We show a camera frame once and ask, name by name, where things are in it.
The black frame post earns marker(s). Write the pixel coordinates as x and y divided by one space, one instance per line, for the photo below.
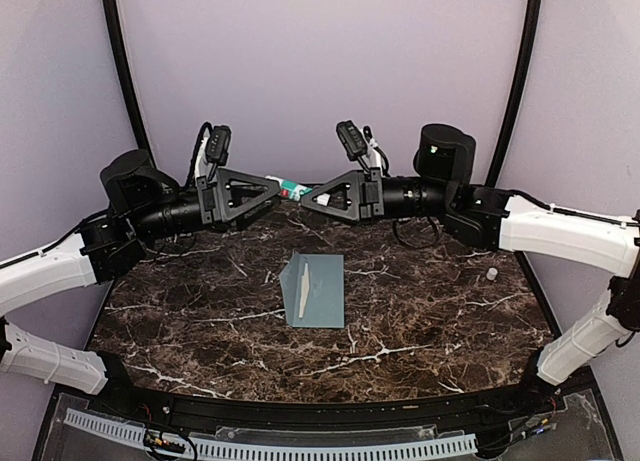
124 75
516 92

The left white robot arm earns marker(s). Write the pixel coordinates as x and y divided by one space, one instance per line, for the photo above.
145 205

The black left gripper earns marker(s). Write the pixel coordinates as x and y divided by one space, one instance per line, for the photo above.
220 192

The white slotted cable duct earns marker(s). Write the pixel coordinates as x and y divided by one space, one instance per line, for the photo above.
253 444

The beige lined letter paper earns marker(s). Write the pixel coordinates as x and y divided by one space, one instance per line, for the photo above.
304 288

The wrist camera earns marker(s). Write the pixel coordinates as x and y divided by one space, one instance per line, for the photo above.
362 147
210 152

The white green glue stick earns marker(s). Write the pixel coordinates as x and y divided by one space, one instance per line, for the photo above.
289 189

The right black frame post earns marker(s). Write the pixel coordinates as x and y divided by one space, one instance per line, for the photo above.
516 92

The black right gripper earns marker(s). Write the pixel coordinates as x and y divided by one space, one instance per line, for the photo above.
363 191

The left black frame post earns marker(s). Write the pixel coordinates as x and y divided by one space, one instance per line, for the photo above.
124 75

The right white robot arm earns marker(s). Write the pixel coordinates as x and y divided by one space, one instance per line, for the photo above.
494 219

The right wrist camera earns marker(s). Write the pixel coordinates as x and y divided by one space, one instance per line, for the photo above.
362 147

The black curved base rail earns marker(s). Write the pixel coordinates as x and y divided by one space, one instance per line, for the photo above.
493 407

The white glue stick cap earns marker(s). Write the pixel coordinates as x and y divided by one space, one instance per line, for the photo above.
492 274

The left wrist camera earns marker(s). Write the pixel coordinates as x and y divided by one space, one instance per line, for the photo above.
210 152

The teal envelope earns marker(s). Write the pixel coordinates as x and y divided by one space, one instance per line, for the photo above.
325 308

